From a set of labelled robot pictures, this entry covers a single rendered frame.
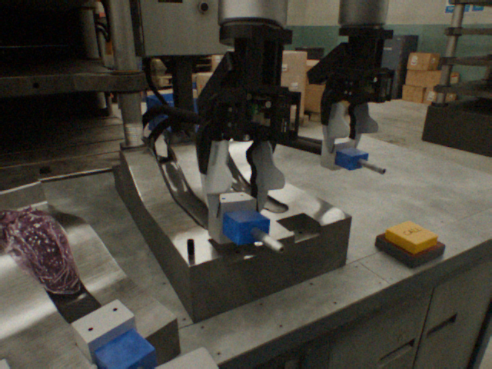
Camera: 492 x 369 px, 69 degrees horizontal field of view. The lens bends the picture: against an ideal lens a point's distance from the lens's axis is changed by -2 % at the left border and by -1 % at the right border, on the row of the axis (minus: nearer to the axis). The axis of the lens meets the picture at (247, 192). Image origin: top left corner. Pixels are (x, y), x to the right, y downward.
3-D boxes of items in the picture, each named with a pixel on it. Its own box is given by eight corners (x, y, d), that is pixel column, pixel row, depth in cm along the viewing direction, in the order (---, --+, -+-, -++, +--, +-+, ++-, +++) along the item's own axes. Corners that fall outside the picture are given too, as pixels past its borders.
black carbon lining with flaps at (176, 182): (295, 221, 57) (298, 164, 53) (201, 247, 50) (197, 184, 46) (207, 159, 85) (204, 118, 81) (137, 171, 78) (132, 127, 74)
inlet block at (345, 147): (391, 183, 62) (397, 154, 60) (370, 189, 60) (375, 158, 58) (339, 161, 73) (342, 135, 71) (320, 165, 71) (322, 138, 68)
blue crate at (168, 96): (200, 117, 433) (199, 98, 424) (169, 122, 409) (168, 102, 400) (174, 109, 475) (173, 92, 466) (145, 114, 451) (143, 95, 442)
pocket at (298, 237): (320, 247, 53) (323, 224, 52) (291, 257, 51) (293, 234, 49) (302, 233, 57) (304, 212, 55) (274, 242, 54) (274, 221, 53)
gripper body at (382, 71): (358, 109, 57) (367, 27, 52) (323, 101, 64) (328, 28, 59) (391, 105, 61) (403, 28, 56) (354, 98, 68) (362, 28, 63)
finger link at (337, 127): (336, 159, 61) (351, 104, 59) (314, 150, 66) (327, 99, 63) (348, 160, 63) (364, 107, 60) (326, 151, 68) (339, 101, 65)
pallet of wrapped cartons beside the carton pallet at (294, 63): (309, 126, 476) (314, 51, 438) (263, 136, 431) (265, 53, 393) (250, 112, 564) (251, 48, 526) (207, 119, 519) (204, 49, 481)
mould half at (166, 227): (345, 265, 58) (356, 188, 52) (194, 324, 46) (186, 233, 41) (214, 170, 98) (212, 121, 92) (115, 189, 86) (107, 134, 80)
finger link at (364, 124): (372, 155, 65) (370, 106, 61) (348, 147, 70) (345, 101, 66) (383, 149, 66) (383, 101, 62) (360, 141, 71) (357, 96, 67)
